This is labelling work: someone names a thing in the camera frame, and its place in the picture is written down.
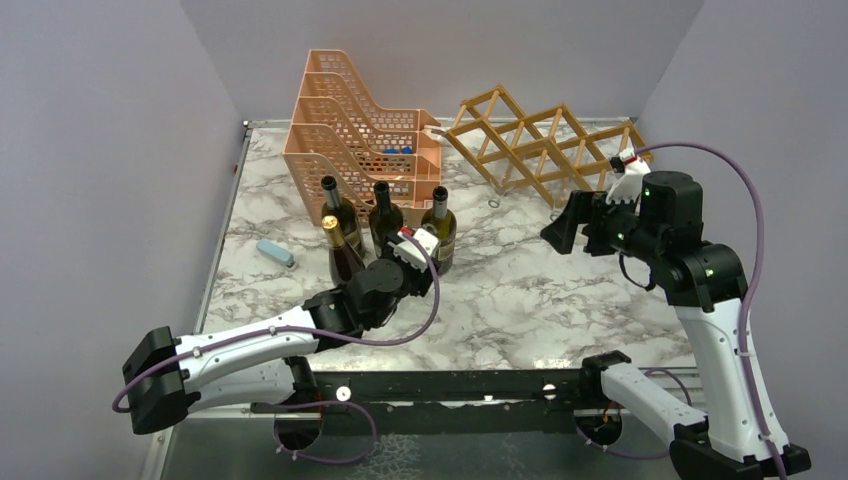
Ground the dark bottle brown label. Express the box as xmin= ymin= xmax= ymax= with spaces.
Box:
xmin=321 ymin=175 xmax=366 ymax=257

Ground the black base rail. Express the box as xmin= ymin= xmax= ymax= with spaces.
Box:
xmin=249 ymin=369 xmax=610 ymax=435

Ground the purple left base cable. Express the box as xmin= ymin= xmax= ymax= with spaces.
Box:
xmin=268 ymin=399 xmax=379 ymax=466

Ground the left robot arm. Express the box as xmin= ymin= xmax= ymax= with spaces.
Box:
xmin=112 ymin=227 xmax=441 ymax=435

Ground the dark green wine bottle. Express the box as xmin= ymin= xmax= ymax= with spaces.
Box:
xmin=368 ymin=181 xmax=404 ymax=258

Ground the wooden wine rack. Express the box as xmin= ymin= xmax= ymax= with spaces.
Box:
xmin=443 ymin=84 xmax=647 ymax=209

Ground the red bottle gold cap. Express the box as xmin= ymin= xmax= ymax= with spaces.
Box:
xmin=322 ymin=215 xmax=365 ymax=286

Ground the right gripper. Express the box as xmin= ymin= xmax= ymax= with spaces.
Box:
xmin=541 ymin=188 xmax=664 ymax=263

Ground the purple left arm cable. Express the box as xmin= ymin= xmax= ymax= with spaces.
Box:
xmin=111 ymin=235 xmax=443 ymax=415

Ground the green bottle silver cap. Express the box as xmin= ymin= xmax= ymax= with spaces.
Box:
xmin=421 ymin=186 xmax=457 ymax=275

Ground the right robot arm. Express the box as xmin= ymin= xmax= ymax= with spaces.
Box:
xmin=541 ymin=171 xmax=812 ymax=479

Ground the peach plastic file organizer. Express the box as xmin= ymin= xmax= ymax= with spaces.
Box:
xmin=283 ymin=49 xmax=442 ymax=226

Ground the light blue eraser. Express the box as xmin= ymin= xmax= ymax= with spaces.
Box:
xmin=256 ymin=240 xmax=296 ymax=269

